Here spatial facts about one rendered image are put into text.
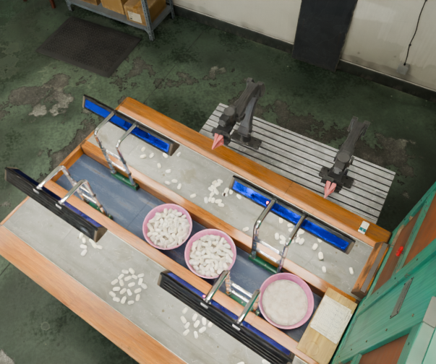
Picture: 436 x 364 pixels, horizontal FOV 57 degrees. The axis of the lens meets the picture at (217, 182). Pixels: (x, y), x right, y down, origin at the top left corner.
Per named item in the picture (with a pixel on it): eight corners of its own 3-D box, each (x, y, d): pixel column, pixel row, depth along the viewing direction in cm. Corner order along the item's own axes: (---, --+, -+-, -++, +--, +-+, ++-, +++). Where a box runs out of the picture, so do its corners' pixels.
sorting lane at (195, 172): (118, 111, 262) (117, 109, 260) (382, 254, 206) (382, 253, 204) (87, 143, 250) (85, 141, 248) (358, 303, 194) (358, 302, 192)
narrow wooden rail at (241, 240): (90, 149, 255) (84, 139, 246) (354, 306, 200) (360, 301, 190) (84, 154, 253) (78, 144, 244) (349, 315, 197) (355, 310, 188)
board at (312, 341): (327, 287, 194) (328, 287, 193) (356, 305, 189) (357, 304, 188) (296, 348, 181) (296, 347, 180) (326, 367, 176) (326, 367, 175)
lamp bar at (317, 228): (236, 177, 196) (236, 169, 190) (355, 241, 177) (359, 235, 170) (228, 188, 193) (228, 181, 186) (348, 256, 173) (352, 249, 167)
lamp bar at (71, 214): (17, 169, 203) (11, 161, 197) (108, 230, 184) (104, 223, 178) (5, 180, 200) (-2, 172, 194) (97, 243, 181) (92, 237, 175)
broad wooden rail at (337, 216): (134, 113, 279) (128, 95, 263) (382, 245, 223) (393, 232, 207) (124, 125, 274) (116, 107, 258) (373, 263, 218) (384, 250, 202)
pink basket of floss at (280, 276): (252, 282, 206) (253, 277, 197) (302, 274, 207) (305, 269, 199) (263, 336, 192) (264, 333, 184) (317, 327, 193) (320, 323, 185)
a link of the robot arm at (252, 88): (241, 115, 207) (266, 77, 219) (225, 110, 209) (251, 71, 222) (241, 130, 218) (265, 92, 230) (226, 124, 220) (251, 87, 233)
